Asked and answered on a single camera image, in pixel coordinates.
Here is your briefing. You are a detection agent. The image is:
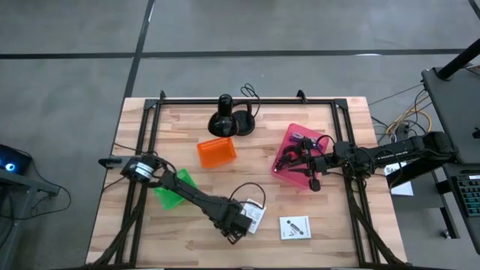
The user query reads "white paper sheet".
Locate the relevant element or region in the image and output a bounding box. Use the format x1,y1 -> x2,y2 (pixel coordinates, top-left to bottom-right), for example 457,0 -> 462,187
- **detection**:
384,160 -> 415,197

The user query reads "pink plastic bin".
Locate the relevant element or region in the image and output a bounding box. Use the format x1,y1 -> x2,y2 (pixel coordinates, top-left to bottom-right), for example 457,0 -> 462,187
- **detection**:
270,122 -> 331,190

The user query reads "black left wrist camera cable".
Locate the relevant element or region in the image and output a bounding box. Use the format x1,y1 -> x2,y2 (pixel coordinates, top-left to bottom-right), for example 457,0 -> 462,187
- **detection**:
229,181 -> 266,212

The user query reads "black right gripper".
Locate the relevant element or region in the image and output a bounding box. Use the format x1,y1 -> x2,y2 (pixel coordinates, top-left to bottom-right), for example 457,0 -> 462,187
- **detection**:
286,136 -> 331,193

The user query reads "black aluminium table frame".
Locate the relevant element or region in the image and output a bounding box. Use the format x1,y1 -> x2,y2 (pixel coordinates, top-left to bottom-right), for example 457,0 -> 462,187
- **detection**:
85,89 -> 408,269

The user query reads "white box with product picture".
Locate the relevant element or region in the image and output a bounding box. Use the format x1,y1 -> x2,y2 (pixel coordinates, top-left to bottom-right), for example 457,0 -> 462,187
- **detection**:
278,214 -> 313,241

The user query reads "yellow extension cable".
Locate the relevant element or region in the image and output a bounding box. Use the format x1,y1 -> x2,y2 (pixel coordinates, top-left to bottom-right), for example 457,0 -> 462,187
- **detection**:
385,108 -> 433,140

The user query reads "orange plastic basket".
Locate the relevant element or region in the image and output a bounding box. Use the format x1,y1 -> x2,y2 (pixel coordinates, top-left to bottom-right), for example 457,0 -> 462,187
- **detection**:
196,136 -> 239,170

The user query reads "black stand pole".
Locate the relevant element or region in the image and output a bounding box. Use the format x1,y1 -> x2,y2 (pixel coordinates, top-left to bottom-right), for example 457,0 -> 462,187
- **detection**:
436,37 -> 480,82

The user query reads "green plastic basket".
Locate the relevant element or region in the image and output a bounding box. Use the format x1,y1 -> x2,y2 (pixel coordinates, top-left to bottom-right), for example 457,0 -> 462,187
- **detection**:
154,168 -> 199,211

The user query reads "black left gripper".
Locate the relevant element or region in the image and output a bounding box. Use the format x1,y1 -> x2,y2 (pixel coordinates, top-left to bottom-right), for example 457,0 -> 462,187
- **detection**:
211,202 -> 254,245

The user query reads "black desk lamp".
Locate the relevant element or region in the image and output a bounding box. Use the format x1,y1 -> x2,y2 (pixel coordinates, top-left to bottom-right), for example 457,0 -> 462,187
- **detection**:
207,93 -> 257,138

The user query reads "black lamp power cable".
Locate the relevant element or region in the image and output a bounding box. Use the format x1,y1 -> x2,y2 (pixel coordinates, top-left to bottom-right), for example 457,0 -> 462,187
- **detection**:
239,82 -> 262,118

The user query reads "black computer with blue light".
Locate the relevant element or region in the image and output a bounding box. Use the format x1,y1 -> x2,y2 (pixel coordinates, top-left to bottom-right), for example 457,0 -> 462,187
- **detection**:
0,144 -> 33,176

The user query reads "grey metal side table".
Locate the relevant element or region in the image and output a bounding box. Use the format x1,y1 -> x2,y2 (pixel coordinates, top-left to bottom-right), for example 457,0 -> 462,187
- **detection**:
0,166 -> 63,270

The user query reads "black keyboard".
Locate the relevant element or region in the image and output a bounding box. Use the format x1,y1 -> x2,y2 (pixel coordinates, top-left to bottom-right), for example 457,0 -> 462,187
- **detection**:
455,174 -> 480,218

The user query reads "dark grey side desk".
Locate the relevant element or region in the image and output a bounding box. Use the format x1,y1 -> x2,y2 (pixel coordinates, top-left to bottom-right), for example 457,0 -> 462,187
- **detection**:
385,65 -> 480,256

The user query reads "white box with barcode labels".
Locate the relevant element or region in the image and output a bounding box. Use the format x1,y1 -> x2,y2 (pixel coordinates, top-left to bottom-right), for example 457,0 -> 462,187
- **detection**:
241,198 -> 267,235

